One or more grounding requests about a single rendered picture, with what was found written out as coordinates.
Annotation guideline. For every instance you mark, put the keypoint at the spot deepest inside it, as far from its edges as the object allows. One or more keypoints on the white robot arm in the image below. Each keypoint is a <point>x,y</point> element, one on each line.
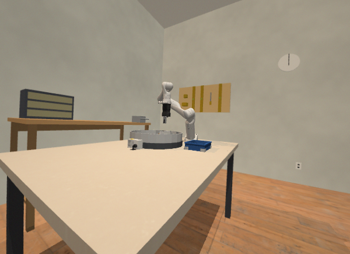
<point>188,114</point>

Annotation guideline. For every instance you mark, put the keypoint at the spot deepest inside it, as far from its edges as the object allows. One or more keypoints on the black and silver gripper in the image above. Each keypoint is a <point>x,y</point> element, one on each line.
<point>166,108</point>

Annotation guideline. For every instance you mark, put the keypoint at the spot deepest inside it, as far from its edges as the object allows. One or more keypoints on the blue crate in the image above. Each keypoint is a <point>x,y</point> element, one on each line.
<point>198,145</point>

